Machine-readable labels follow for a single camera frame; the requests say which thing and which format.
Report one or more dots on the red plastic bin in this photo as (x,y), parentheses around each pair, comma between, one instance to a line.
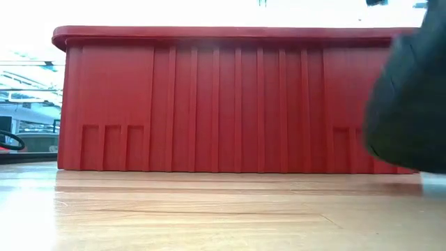
(209,104)

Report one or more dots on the black aluminium table frame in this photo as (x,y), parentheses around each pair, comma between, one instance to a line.
(28,157)

